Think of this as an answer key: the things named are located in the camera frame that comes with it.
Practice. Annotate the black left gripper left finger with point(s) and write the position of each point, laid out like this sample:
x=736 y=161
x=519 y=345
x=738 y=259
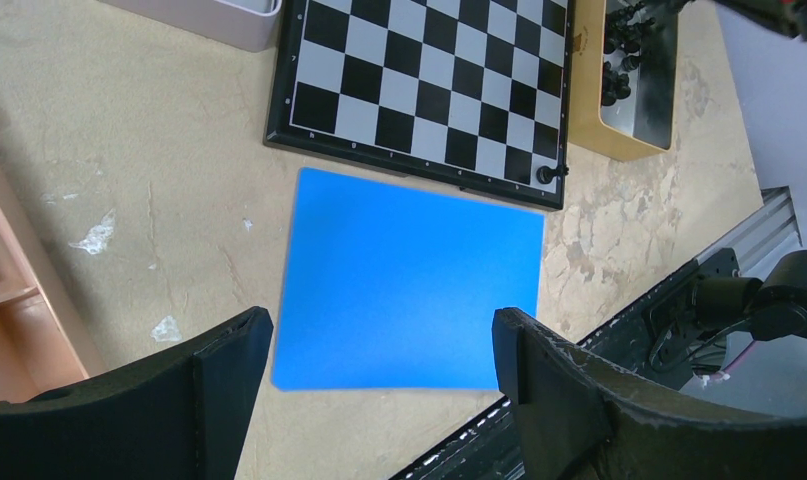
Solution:
x=181 y=413

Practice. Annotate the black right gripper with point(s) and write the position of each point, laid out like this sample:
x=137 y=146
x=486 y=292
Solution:
x=784 y=17

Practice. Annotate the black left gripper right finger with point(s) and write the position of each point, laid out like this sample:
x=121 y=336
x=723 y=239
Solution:
x=580 y=416

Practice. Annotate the black chess piece corner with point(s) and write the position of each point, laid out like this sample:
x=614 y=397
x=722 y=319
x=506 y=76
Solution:
x=547 y=174

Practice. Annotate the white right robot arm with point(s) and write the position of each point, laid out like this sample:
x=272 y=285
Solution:
x=769 y=309

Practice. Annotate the yellow tin with black pieces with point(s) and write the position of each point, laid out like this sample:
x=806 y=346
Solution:
x=623 y=78

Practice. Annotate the pink tin with white pieces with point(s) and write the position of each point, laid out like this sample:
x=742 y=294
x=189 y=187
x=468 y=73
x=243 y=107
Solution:
x=246 y=25

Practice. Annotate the peach desk organizer tray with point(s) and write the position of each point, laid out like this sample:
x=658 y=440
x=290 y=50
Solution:
x=44 y=344

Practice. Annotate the blue mat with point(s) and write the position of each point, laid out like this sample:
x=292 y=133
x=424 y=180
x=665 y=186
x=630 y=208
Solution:
x=393 y=287

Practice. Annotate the black white chessboard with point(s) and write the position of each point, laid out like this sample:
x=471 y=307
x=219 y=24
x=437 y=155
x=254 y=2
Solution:
x=474 y=94

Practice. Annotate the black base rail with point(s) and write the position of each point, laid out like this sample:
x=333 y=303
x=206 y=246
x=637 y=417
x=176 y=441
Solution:
x=487 y=446

